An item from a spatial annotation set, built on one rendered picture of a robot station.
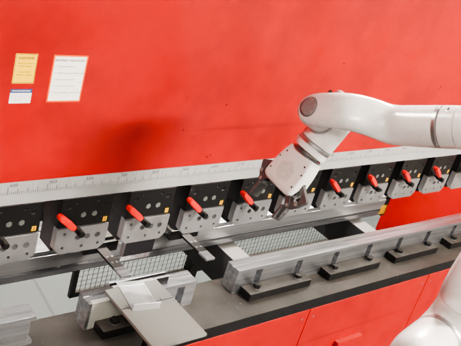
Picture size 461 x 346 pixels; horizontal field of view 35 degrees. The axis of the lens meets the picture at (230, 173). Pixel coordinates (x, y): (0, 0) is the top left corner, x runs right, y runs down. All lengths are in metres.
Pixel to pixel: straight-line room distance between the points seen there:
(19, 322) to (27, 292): 1.72
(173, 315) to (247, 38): 0.80
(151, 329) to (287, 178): 0.62
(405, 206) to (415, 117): 2.56
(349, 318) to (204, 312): 0.74
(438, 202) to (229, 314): 1.85
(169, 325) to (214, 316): 0.33
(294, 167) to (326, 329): 1.26
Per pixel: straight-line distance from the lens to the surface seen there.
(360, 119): 1.59
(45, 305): 3.71
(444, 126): 1.55
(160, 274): 2.30
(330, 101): 1.61
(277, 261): 2.60
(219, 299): 2.48
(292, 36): 2.07
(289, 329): 2.67
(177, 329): 2.09
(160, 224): 2.10
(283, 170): 1.71
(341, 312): 2.86
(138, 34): 1.75
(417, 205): 4.08
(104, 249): 2.33
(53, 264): 2.35
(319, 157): 1.69
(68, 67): 1.69
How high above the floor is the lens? 2.26
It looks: 24 degrees down
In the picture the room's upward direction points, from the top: 17 degrees clockwise
